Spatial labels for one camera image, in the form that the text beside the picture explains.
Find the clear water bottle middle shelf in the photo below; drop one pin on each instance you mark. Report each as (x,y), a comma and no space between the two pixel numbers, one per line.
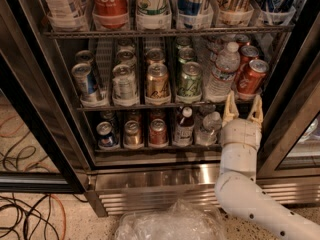
(223,73)

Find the gold soda can front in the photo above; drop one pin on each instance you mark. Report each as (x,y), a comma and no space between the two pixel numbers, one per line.
(157,81)

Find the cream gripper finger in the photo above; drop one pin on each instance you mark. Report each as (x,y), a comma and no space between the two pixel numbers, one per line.
(256,112)
(230,109)

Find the green soda can front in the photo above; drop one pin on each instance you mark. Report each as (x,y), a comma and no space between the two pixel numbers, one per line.
(189,83)

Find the blue pepsi can bottom shelf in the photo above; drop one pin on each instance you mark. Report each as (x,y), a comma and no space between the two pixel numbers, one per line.
(106,136)

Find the gold can bottom shelf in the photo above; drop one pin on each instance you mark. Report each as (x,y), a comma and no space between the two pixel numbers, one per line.
(132,133)

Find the stainless steel fridge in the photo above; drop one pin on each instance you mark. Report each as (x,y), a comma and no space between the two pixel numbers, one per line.
(41,41)

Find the blue large bottle top shelf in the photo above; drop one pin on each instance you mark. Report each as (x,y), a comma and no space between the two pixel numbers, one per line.
(190,9)

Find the blue silver can front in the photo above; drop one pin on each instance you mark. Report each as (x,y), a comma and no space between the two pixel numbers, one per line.
(86,82)

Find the dark juice bottle white cap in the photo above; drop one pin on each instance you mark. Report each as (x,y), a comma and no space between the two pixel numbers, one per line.
(184,127)

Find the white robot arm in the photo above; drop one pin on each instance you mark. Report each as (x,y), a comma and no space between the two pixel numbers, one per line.
(236,189)

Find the large coca-cola bottle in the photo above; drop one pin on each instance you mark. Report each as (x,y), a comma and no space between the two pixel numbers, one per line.
(111,13)

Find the white silver can front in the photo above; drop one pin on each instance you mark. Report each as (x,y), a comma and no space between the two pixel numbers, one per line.
(124,82)

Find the red coke can front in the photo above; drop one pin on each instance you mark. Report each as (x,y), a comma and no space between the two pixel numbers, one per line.
(252,76)

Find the clear plastic bag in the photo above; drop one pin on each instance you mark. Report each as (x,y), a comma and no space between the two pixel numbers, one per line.
(181,221)

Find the white green large bottle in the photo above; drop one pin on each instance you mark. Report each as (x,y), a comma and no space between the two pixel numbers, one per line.
(151,13)

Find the small water bottle bottom shelf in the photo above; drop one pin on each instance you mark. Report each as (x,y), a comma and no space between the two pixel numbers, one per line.
(209,129)

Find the red can bottom shelf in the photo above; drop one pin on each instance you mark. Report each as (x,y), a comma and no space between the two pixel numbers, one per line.
(158,132)

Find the red coke can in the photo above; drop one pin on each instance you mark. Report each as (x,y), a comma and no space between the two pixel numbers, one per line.
(247,53)
(252,76)
(243,39)

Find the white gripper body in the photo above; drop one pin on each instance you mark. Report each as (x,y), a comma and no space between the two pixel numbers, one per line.
(240,132)

